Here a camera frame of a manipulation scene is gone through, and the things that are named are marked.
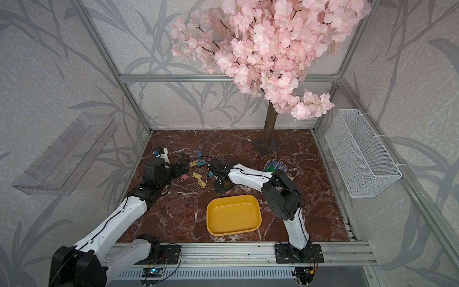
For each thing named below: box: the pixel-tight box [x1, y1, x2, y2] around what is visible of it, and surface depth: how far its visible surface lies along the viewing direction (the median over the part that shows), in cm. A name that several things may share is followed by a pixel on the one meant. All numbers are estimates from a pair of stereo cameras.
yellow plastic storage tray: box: [206, 194, 262, 237], surface depth 84 cm
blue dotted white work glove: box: [262, 158, 289, 173], surface depth 104 cm
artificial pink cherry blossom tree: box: [170, 0, 372, 149], surface depth 50 cm
